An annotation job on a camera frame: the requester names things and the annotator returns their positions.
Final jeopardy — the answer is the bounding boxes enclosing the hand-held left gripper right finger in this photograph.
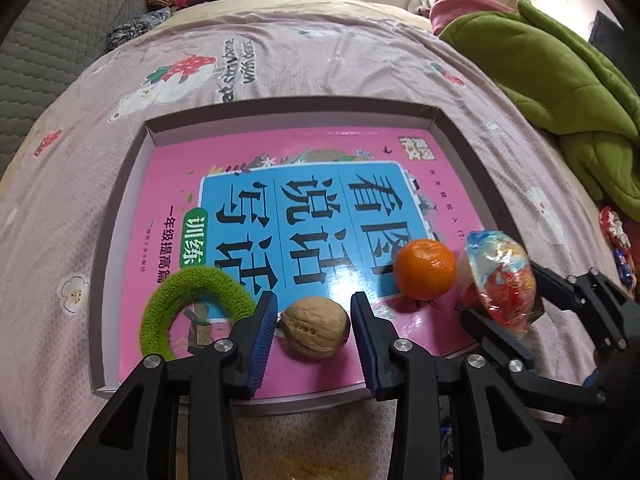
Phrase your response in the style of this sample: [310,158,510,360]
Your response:
[350,291,576,480]

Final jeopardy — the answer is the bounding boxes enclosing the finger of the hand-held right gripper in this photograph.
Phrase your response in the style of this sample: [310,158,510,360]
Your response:
[530,261,640,333]
[459,308,608,406]

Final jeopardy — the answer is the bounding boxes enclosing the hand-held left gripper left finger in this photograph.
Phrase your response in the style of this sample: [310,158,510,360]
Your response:
[55,291,278,480]

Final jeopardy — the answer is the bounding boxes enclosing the walnut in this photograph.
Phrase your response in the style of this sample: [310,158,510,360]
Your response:
[279,297,352,358]

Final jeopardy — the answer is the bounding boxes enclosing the red toy egg clear wrapper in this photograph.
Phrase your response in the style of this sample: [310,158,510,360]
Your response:
[457,230,538,341]

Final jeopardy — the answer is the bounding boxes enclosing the large mandarin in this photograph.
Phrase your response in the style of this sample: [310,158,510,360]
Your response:
[393,239,458,301]

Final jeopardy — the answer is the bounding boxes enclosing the green fuzzy scrunchie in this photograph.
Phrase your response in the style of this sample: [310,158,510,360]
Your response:
[140,267,258,361]

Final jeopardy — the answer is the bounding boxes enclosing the shallow grey cardboard box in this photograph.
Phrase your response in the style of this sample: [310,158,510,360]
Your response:
[90,105,538,408]

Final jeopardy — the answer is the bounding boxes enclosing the blue and red candy packet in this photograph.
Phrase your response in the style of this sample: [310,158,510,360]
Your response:
[615,247,636,288]

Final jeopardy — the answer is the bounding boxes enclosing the red and white candy packet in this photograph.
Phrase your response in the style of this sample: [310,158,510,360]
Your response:
[599,206,632,251]

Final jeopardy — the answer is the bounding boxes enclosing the pink and blue book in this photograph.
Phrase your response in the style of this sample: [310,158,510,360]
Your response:
[117,127,493,396]

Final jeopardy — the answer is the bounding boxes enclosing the green fleece blanket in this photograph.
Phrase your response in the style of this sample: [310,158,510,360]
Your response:
[439,0,640,216]

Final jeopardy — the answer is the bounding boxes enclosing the black screen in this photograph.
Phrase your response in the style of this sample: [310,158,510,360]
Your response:
[589,10,626,68]

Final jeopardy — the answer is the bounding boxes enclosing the pink fleece blanket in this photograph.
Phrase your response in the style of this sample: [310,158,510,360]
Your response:
[429,0,516,36]

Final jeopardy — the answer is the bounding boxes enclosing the blue patterned cloth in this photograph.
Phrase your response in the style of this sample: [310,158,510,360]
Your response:
[106,8,173,51]

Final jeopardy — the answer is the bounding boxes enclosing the grey quilted headboard cover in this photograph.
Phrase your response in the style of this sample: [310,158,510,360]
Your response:
[0,0,148,176]

